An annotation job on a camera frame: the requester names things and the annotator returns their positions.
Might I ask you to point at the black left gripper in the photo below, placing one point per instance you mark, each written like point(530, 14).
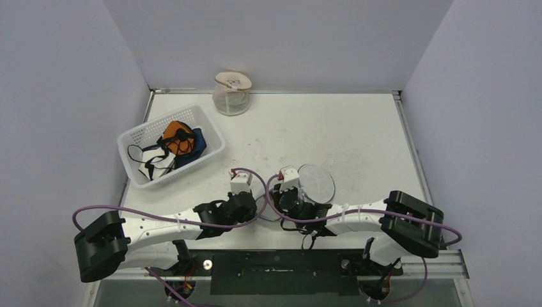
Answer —
point(252, 212)

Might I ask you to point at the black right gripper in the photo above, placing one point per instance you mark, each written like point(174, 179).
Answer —
point(286, 199)

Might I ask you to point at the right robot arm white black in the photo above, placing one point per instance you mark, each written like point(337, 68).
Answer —
point(401, 224)

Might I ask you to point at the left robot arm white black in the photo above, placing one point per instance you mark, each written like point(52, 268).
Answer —
point(112, 242)

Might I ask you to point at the navy blue bra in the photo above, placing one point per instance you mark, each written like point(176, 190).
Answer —
point(190, 150)

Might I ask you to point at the white mesh bag beige trim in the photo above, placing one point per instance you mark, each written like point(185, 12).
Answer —
point(231, 95)

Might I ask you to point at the white perforated plastic basket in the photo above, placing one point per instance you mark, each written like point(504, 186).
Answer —
point(148, 133)

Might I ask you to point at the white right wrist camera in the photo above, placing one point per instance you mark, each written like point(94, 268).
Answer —
point(289, 178)

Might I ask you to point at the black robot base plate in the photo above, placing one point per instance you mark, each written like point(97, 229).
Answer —
point(281, 284)

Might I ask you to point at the aluminium front frame rail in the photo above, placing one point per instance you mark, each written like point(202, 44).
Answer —
point(315, 262)

